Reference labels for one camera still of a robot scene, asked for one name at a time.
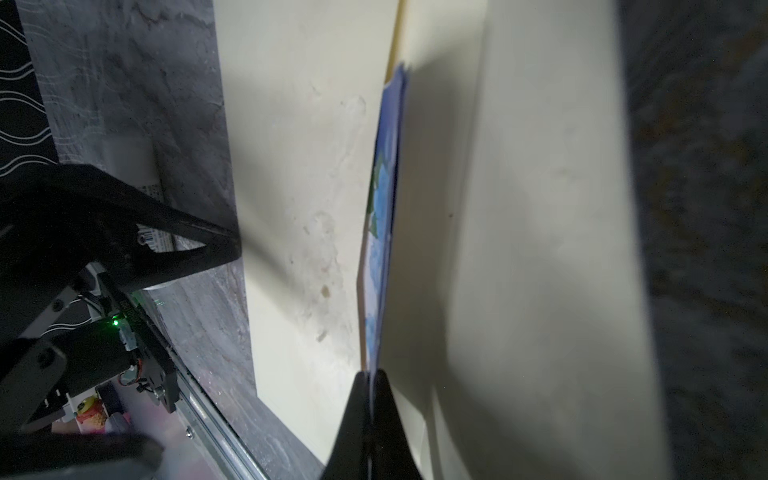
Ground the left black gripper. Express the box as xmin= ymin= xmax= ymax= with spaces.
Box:
xmin=1 ymin=165 xmax=242 ymax=342

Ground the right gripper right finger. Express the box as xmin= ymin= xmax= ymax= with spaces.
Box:
xmin=371 ymin=369 xmax=422 ymax=479

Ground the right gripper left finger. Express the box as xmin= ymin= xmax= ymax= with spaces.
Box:
xmin=321 ymin=371 xmax=370 ymax=480

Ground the white glue stick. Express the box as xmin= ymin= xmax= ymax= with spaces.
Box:
xmin=102 ymin=136 xmax=175 ymax=253

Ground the cream yellow envelope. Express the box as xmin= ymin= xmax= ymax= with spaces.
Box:
xmin=214 ymin=1 xmax=671 ymax=479

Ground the blue bordered white letter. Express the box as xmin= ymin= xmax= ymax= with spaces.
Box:
xmin=358 ymin=64 xmax=408 ymax=372

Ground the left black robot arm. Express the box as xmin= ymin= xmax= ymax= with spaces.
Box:
xmin=1 ymin=165 xmax=241 ymax=479

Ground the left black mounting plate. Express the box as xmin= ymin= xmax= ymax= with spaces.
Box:
xmin=98 ymin=273 xmax=180 ymax=413

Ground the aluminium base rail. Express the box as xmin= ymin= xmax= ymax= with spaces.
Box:
xmin=119 ymin=287 xmax=271 ymax=480

